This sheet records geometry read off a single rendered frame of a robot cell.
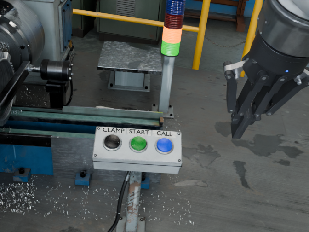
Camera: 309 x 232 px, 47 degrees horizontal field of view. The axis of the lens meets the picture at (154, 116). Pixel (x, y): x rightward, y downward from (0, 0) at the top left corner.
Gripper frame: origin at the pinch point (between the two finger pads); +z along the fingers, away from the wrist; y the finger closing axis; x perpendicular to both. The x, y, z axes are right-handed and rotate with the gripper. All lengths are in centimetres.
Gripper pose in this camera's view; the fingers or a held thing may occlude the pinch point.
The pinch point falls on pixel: (241, 121)
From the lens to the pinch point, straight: 62.6
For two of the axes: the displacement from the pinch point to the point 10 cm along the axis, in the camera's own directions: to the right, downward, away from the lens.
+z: -0.9, 5.4, 8.4
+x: -0.2, 8.4, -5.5
